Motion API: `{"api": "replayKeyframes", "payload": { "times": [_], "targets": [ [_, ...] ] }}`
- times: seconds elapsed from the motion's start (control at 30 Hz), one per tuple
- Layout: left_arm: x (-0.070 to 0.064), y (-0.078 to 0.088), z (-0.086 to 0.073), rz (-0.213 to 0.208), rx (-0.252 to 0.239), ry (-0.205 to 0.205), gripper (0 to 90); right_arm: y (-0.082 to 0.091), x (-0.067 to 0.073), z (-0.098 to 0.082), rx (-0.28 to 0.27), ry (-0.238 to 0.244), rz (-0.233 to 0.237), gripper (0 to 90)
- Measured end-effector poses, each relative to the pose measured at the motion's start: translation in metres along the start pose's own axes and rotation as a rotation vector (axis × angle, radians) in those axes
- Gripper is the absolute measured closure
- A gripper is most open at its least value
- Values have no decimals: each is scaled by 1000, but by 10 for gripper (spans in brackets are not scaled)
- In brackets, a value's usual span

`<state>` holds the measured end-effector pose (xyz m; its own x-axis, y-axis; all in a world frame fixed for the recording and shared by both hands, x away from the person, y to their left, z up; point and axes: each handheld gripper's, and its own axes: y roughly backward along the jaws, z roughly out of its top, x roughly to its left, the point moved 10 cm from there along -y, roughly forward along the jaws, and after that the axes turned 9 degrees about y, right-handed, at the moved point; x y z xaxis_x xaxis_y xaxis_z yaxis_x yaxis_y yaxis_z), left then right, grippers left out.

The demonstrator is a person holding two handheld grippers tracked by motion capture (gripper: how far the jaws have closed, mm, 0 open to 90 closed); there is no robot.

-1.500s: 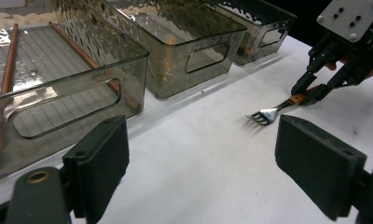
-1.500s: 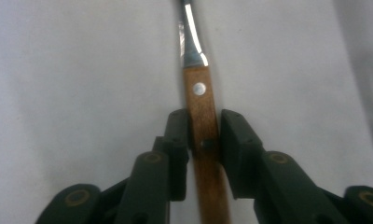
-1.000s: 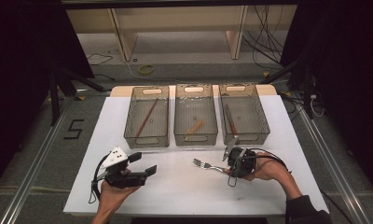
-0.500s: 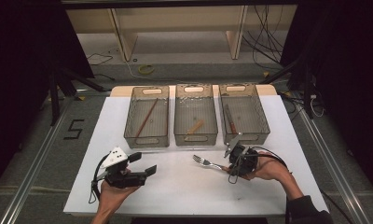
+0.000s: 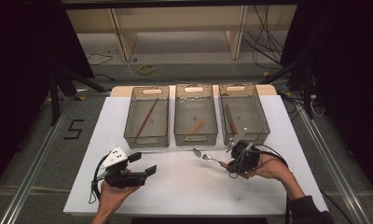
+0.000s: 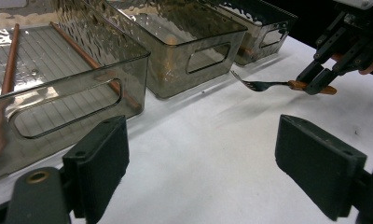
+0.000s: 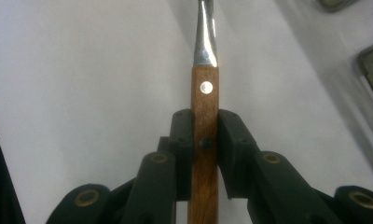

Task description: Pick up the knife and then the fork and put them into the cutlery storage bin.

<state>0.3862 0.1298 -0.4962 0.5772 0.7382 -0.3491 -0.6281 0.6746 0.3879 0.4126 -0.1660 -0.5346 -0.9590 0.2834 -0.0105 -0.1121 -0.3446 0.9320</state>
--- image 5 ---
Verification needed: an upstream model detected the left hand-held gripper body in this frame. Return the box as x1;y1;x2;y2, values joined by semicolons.
95;146;147;189

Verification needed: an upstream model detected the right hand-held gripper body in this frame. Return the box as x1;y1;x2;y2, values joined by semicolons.
225;126;262;175

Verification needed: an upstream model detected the fork with wooden handle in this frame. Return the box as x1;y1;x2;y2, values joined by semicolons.
192;147;233;171

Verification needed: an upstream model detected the knife with wooden handle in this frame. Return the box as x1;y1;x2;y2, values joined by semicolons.
224;104;239;135

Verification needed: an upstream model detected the brown wooden chopstick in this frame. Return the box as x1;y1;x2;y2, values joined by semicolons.
134;98;159;138

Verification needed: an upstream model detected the smoky transparent plastic bin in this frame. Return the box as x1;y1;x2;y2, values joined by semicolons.
218;83;271;146
123;85;171;148
173;83;219;147

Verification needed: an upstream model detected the person's left hand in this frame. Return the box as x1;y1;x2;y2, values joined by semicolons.
96;182;143;217

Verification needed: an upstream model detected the person's right hand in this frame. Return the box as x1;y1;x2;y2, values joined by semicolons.
219;153;294;185

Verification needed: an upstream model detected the yellow tape roll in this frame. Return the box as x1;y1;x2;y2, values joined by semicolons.
137;63;156;76

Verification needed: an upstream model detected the black metal stand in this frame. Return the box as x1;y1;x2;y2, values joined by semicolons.
258;55;316;119

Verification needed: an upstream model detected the black tripod stand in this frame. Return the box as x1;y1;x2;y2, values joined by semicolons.
48;66;111;126

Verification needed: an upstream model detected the black curtain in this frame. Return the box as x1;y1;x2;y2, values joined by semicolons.
0;0;94;194
281;0;373;188

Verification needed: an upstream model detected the beige wooden shelf unit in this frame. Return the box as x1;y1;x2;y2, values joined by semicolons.
64;4;297;62

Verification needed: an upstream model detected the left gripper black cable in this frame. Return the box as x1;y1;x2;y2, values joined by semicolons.
88;153;112;205

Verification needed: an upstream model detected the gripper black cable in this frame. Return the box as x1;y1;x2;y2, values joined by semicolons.
256;143;292;224
88;153;112;205

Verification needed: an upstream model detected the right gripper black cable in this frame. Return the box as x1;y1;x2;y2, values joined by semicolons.
256;143;292;224

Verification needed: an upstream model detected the white floor cable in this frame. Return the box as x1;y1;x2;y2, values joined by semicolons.
123;59;176;84

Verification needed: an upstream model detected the aluminium floor rail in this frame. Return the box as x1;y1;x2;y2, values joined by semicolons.
295;92;370;224
0;96;74;224

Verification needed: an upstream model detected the thin black floor cable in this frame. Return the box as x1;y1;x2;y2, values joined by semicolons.
85;52;114;66

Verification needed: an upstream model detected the bundle of black cables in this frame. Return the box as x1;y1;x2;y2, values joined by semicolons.
242;4;285;71

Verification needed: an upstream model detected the black metal frame bar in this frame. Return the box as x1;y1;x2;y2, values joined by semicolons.
60;0;300;9

